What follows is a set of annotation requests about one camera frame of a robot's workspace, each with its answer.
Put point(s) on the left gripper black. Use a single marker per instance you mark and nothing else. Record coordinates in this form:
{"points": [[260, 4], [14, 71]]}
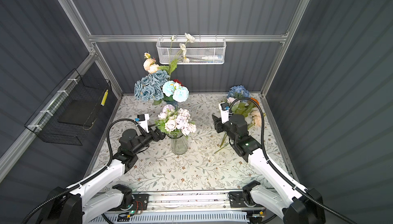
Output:
{"points": [[159, 136]]}

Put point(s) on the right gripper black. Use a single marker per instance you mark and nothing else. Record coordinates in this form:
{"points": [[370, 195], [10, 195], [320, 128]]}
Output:
{"points": [[218, 124]]}

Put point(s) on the pink peach flower bunch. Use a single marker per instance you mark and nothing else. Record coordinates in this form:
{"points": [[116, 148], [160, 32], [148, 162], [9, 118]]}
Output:
{"points": [[175, 122]]}

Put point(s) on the clear ribbed glass vase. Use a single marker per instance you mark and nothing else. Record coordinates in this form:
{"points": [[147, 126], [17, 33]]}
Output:
{"points": [[179, 144]]}

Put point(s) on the pale blue peony stem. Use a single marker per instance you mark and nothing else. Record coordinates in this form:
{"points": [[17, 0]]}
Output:
{"points": [[174, 91]]}

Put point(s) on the dusty blue rose bunch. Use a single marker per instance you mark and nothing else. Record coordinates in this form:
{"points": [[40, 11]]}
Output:
{"points": [[150, 86]]}

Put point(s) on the red gerbera flower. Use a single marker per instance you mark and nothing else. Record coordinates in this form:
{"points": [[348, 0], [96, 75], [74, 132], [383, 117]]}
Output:
{"points": [[177, 81]]}

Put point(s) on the white peony flower stem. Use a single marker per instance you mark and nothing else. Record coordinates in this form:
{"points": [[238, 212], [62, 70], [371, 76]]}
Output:
{"points": [[150, 64]]}

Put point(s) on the white poppy flower stem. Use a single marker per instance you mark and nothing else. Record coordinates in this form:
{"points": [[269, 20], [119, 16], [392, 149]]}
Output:
{"points": [[179, 56]]}

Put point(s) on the blue purple glass vase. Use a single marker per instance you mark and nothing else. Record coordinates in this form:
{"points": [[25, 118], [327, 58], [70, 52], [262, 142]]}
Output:
{"points": [[173, 103]]}

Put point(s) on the blue hydrangea flower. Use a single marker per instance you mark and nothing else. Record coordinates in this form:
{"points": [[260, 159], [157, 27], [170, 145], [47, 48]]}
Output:
{"points": [[238, 92]]}

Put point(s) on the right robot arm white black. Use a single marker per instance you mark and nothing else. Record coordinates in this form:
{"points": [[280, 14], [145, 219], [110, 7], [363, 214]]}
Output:
{"points": [[276, 178]]}

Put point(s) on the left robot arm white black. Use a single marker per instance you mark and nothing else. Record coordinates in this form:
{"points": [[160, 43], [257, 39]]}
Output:
{"points": [[95, 184]]}

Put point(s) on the peach carnation flower stem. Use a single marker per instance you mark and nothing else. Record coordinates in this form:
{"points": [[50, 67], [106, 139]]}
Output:
{"points": [[257, 118]]}

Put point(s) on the floral patterned table mat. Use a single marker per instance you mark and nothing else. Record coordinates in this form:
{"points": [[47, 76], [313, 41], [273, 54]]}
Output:
{"points": [[204, 166]]}

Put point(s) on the yellow tag on basket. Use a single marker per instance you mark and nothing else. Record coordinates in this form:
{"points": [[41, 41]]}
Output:
{"points": [[104, 97]]}

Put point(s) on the marker pen in basket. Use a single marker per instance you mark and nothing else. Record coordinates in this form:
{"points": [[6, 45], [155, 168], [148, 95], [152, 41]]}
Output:
{"points": [[209, 58]]}

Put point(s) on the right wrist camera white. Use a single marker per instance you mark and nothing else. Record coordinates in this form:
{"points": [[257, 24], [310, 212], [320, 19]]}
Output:
{"points": [[224, 110]]}

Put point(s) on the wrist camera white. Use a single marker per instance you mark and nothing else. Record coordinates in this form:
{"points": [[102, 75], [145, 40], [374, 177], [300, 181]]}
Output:
{"points": [[142, 120], [224, 110]]}

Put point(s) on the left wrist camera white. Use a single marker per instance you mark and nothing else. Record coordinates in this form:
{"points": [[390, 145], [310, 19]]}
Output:
{"points": [[142, 120]]}

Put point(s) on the white wire mesh basket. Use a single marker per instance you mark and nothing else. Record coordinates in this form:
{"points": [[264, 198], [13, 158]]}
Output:
{"points": [[201, 47]]}

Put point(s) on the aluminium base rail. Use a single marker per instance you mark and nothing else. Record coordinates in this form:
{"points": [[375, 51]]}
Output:
{"points": [[235, 199]]}

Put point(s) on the black wire wall basket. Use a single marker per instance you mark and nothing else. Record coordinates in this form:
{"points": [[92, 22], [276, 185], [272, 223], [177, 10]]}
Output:
{"points": [[70, 115]]}

